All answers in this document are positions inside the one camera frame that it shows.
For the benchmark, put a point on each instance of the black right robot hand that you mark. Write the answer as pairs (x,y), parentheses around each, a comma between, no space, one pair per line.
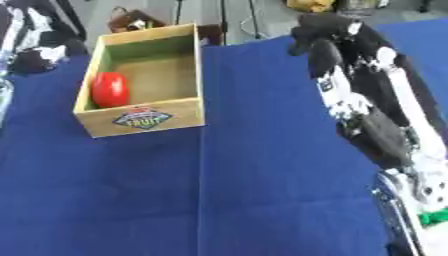
(373,83)

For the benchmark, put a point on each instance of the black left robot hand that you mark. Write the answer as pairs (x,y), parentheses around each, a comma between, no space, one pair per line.
(41,36)

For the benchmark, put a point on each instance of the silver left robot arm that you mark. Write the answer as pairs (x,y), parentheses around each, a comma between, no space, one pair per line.
(4,90)

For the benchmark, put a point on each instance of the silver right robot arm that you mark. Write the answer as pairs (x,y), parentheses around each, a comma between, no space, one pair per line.
(408,226)

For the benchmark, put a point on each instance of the tan cardboard box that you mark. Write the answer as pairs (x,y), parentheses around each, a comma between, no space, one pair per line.
(149,78)

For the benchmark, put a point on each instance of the red toy fruit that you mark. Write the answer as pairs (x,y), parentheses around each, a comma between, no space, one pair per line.
(109,89)

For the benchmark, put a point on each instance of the brown bag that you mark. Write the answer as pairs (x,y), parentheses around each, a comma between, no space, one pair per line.
(133,20)

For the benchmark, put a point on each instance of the yellow object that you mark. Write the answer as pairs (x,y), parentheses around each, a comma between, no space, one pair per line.
(310,5)

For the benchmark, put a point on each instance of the black tripod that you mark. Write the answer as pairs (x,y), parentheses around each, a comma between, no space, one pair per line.
(221,20)

